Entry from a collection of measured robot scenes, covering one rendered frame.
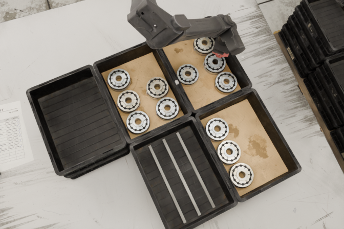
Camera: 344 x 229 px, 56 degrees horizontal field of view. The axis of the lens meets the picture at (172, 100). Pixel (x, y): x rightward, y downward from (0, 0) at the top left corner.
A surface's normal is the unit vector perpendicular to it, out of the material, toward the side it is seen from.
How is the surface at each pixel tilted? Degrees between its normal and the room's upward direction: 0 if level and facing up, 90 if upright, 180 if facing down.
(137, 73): 0
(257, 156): 0
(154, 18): 62
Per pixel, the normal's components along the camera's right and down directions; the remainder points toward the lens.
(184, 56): 0.04, -0.31
